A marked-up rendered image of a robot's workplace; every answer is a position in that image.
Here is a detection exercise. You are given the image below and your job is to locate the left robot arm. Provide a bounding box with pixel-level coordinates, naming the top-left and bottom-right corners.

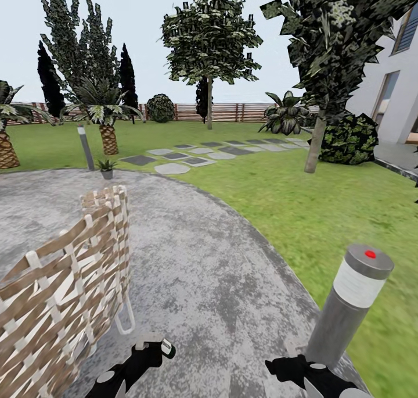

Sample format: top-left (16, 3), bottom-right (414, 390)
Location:
top-left (84, 331), bottom-right (165, 398)

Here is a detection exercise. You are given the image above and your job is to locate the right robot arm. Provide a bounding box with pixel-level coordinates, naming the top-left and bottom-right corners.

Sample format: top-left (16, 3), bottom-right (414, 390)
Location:
top-left (265, 338), bottom-right (374, 398)

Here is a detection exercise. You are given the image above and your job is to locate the insectifuge atomizer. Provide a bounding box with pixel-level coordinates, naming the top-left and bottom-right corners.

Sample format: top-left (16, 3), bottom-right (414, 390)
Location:
top-left (161, 339), bottom-right (176, 359)

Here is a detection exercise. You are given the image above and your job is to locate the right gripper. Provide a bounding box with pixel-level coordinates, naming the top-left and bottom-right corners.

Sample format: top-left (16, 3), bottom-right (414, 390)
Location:
top-left (265, 354), bottom-right (307, 385)

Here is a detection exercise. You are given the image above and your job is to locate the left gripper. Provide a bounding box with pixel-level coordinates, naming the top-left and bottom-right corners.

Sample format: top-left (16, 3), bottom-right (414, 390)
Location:
top-left (128, 341), bottom-right (163, 378)

